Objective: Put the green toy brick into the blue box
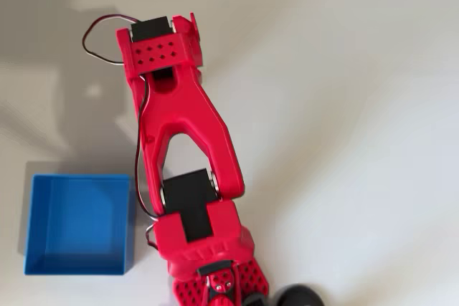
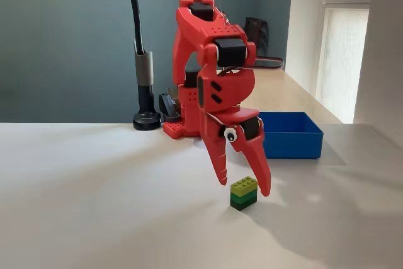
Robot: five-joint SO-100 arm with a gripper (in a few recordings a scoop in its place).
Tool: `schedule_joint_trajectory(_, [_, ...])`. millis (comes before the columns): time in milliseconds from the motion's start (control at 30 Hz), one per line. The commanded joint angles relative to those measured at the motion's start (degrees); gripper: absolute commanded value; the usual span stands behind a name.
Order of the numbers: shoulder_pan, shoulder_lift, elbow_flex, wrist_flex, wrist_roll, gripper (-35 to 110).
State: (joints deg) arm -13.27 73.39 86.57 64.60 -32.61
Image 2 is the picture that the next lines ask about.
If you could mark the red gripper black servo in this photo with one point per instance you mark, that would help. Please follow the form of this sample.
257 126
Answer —
242 117

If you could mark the green lego brick stack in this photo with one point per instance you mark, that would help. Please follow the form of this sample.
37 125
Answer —
244 193

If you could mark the red robot arm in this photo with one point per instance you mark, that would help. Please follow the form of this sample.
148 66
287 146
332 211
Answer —
189 29

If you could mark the blue plastic bin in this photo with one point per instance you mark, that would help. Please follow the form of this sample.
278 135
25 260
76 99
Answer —
292 143

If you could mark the light wooden table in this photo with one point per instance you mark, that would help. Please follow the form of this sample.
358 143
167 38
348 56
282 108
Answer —
283 92

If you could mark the black table clamp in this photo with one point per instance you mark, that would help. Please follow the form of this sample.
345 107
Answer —
167 105

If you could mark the dark chair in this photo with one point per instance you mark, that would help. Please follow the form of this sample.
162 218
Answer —
258 36

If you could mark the grey sleeve on stand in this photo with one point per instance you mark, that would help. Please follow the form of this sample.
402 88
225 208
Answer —
144 69

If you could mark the white window blind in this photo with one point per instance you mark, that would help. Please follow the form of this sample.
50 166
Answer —
343 61

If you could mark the black gooseneck stand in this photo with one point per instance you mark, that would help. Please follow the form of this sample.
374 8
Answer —
138 29

